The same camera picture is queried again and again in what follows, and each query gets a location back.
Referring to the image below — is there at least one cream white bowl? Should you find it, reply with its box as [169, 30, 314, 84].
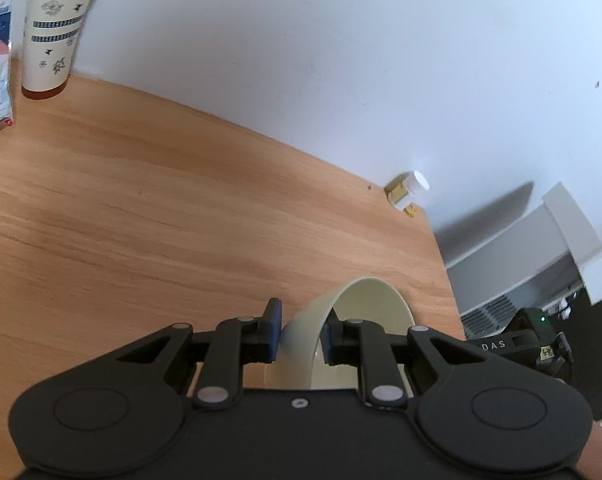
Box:
[264, 276, 415, 391]

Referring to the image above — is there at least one person left hand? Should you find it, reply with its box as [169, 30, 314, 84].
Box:
[577, 422, 602, 480]

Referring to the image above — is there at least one white radiator heater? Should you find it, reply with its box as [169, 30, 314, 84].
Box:
[447, 183, 602, 339]

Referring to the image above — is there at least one small white yellow bottle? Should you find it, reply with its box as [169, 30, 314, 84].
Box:
[383, 170, 430, 218]

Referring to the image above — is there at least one patterned tumbler with red lid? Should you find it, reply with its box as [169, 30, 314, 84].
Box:
[21, 0, 92, 100]

